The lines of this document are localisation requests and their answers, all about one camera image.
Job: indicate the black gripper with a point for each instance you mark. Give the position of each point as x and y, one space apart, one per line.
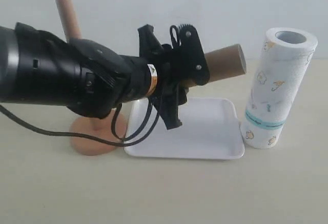
193 66

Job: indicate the brown cardboard tube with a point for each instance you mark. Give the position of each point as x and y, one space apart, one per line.
223 63

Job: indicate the white printed paper towel roll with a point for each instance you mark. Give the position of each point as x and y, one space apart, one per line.
285 56

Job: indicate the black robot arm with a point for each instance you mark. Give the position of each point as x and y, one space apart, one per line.
90 79

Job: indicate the wooden paper towel holder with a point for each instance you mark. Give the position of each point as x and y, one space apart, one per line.
91 126

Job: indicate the white rectangular plastic tray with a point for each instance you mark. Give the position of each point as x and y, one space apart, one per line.
210 130

